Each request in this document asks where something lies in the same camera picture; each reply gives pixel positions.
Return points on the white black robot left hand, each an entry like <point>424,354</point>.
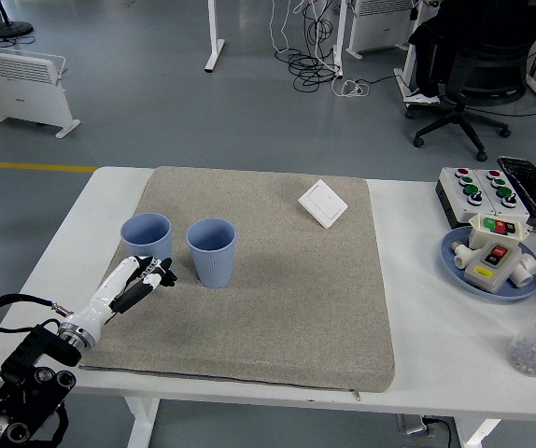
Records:
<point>104,294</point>

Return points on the blue ribbed plastic cup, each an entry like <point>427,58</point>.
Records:
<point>149,245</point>
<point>212,266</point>

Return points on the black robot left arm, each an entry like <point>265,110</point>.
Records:
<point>30,354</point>

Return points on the white table leg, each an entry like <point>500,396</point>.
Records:
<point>139,420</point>
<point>478,434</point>

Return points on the grey-brown fabric mat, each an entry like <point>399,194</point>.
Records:
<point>272,289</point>

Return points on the white panel heater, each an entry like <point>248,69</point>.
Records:
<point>380,28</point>
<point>20,93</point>

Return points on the white desk leg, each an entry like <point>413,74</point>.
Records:
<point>339,42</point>
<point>213,42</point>

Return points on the black fan stand base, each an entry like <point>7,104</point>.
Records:
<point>9,29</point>

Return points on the power strip under table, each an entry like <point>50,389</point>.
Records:
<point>417,425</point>

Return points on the blue round plate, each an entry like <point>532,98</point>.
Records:
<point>450,261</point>

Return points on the white pipe fitting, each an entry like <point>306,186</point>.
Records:
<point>527,270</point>
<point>461,256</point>

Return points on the white four-button control box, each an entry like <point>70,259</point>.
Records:
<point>455,196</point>
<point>517,210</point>

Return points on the white green-red button station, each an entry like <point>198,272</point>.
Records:
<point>478,231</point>

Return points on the person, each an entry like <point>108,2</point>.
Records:
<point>424,51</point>

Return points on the black office chair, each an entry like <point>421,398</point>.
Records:
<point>483,70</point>

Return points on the white wall switch plate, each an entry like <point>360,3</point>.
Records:
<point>322,203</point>

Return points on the beige red-black switch box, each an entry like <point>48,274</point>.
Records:
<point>489,275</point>

